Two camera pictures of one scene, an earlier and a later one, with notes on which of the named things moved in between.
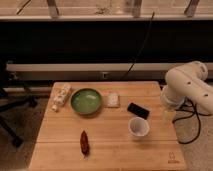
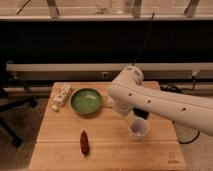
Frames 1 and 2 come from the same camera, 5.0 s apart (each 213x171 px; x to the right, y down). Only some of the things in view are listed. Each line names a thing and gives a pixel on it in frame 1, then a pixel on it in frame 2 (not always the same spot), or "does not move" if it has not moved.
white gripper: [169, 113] → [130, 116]
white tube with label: [60, 98] does not move
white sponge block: [113, 99] does not move
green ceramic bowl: [86, 101] does not move
